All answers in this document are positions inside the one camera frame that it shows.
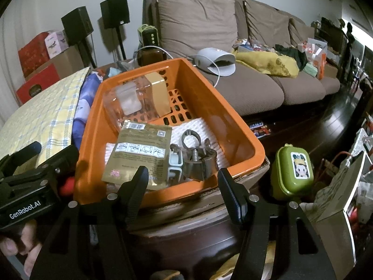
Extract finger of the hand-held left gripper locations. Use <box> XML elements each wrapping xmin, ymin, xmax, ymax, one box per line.
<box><xmin>0</xmin><ymin>141</ymin><xmax>42</xmax><ymax>173</ymax></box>
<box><xmin>38</xmin><ymin>144</ymin><xmax>80</xmax><ymax>176</ymax></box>

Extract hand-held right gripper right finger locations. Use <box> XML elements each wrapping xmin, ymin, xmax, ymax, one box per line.
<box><xmin>217</xmin><ymin>168</ymin><xmax>335</xmax><ymax>280</ymax></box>

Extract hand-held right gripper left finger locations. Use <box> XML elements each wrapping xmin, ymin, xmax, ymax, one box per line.
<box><xmin>29</xmin><ymin>166</ymin><xmax>149</xmax><ymax>280</ymax></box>

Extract gold foil packet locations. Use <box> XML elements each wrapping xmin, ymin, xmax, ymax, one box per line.
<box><xmin>101</xmin><ymin>120</ymin><xmax>173</xmax><ymax>191</ymax></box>

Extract light blue clothes clip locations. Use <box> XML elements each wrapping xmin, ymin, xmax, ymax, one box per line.
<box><xmin>167</xmin><ymin>149</ymin><xmax>185</xmax><ymax>181</ymax></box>

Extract large steel clip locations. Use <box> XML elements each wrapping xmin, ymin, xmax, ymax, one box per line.
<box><xmin>170</xmin><ymin>143</ymin><xmax>218</xmax><ymax>181</ymax></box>

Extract white foam net sheets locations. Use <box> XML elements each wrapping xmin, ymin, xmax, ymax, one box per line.
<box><xmin>103</xmin><ymin>117</ymin><xmax>231</xmax><ymax>170</ymax></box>

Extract orange plastic basket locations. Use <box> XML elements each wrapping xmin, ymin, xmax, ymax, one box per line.
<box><xmin>73</xmin><ymin>58</ymin><xmax>266</xmax><ymax>206</ymax></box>

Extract clear container with tan lid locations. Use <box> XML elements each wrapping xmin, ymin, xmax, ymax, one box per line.
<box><xmin>103</xmin><ymin>72</ymin><xmax>171</xmax><ymax>132</ymax></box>

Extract person's left hand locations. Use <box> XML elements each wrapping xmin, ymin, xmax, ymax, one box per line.
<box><xmin>0</xmin><ymin>220</ymin><xmax>43</xmax><ymax>277</ymax></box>

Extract yellow plaid tablecloth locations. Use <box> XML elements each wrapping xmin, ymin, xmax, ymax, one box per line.
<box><xmin>0</xmin><ymin>67</ymin><xmax>94</xmax><ymax>175</ymax></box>

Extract purple tissue pack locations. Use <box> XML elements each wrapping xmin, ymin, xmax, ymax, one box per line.
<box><xmin>71</xmin><ymin>73</ymin><xmax>105</xmax><ymax>149</ymax></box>

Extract green cartoon lunch box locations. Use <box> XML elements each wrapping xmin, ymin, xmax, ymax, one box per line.
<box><xmin>269</xmin><ymin>143</ymin><xmax>315</xmax><ymax>197</ymax></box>

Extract red box with oval label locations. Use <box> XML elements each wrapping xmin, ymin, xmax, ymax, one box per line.
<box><xmin>16</xmin><ymin>63</ymin><xmax>61</xmax><ymax>105</ymax></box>

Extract red and blue snack box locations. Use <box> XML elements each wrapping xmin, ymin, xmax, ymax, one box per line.
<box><xmin>248</xmin><ymin>121</ymin><xmax>273</xmax><ymax>137</ymax></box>

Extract red patterned gift bag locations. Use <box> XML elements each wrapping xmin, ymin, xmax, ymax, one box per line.
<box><xmin>18</xmin><ymin>32</ymin><xmax>50</xmax><ymax>78</ymax></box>

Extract brown cardboard box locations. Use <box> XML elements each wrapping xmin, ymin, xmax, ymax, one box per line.
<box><xmin>25</xmin><ymin>45</ymin><xmax>94</xmax><ymax>82</ymax></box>

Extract cluttered open box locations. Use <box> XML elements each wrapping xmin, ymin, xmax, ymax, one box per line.
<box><xmin>96</xmin><ymin>60</ymin><xmax>140</xmax><ymax>75</ymax></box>

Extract brown sofa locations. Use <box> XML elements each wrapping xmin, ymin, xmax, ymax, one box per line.
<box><xmin>142</xmin><ymin>0</ymin><xmax>341</xmax><ymax>117</ymax></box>

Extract grey paper bag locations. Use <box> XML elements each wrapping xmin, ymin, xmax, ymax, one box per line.
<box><xmin>313</xmin><ymin>152</ymin><xmax>368</xmax><ymax>269</ymax></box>

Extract small white pink box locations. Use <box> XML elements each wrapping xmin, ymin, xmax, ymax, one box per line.
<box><xmin>45</xmin><ymin>31</ymin><xmax>69</xmax><ymax>59</ymax></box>

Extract brown glass bottle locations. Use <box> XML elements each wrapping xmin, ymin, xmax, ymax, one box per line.
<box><xmin>137</xmin><ymin>47</ymin><xmax>166</xmax><ymax>67</ymax></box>

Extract black speaker on stand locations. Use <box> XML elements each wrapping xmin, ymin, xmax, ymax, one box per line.
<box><xmin>100</xmin><ymin>0</ymin><xmax>130</xmax><ymax>60</ymax></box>
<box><xmin>61</xmin><ymin>6</ymin><xmax>97</xmax><ymax>69</ymax></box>

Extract yellow cloth bag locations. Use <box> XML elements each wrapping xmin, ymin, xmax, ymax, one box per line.
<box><xmin>233</xmin><ymin>51</ymin><xmax>300</xmax><ymax>78</ymax></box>

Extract white nail lamp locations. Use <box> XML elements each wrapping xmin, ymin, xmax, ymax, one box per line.
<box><xmin>194</xmin><ymin>47</ymin><xmax>236</xmax><ymax>76</ymax></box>

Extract green and black radio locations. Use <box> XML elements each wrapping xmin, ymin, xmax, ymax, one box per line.
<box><xmin>138</xmin><ymin>25</ymin><xmax>159</xmax><ymax>49</ymax></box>

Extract light green box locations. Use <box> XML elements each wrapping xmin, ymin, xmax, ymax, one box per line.
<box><xmin>303</xmin><ymin>64</ymin><xmax>318</xmax><ymax>78</ymax></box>

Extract pile of snack packets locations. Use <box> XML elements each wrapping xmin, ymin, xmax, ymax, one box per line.
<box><xmin>236</xmin><ymin>39</ymin><xmax>277</xmax><ymax>54</ymax></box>

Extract dark clothes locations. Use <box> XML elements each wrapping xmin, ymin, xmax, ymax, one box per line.
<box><xmin>274</xmin><ymin>44</ymin><xmax>308</xmax><ymax>70</ymax></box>

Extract white and orange gift bag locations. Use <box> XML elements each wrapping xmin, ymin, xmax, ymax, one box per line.
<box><xmin>300</xmin><ymin>38</ymin><xmax>328</xmax><ymax>79</ymax></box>

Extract brown sofa cushion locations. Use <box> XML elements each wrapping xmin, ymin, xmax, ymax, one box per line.
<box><xmin>288</xmin><ymin>17</ymin><xmax>317</xmax><ymax>46</ymax></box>
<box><xmin>156</xmin><ymin>0</ymin><xmax>238</xmax><ymax>62</ymax></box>
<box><xmin>244</xmin><ymin>0</ymin><xmax>292</xmax><ymax>47</ymax></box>

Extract dark wooden furniture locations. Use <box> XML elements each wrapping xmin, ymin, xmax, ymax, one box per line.
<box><xmin>321</xmin><ymin>17</ymin><xmax>354</xmax><ymax>56</ymax></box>

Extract white cable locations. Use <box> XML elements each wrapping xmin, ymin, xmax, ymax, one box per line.
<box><xmin>137</xmin><ymin>45</ymin><xmax>228</xmax><ymax>88</ymax></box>

